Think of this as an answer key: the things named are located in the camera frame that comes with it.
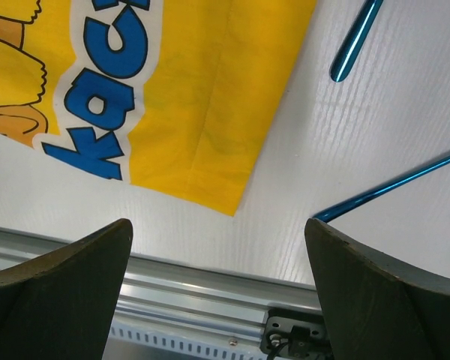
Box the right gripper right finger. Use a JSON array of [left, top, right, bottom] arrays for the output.
[[304, 219, 450, 359]]

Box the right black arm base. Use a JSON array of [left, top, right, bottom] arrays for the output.
[[259, 308, 335, 360]]

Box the white slotted cable duct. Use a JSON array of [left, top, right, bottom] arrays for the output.
[[109, 325, 267, 359]]

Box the blue metallic spoon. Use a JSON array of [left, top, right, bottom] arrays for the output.
[[329, 0, 383, 83]]

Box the blue metallic fork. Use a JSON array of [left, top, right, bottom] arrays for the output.
[[312, 154, 450, 223]]

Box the aluminium mounting rail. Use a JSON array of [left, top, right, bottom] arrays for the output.
[[0, 229, 322, 351]]

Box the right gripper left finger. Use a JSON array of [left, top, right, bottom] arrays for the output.
[[0, 219, 133, 359]]

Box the yellow Pikachu cloth placemat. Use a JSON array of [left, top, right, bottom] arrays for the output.
[[0, 1, 316, 215]]

